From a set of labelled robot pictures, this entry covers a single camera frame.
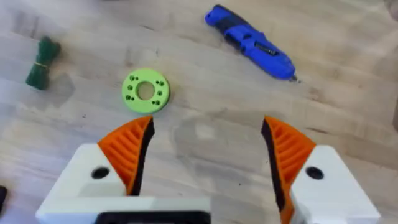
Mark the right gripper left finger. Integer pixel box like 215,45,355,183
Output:
45,115,155,200

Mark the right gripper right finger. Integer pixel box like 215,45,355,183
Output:
261,115,382,224

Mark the dark green vegetable toy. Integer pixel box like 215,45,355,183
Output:
25,36,62,91

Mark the blue electric screwdriver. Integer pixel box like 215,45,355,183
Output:
204,4,301,83

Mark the green disc with holes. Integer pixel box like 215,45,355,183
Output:
121,68,171,114

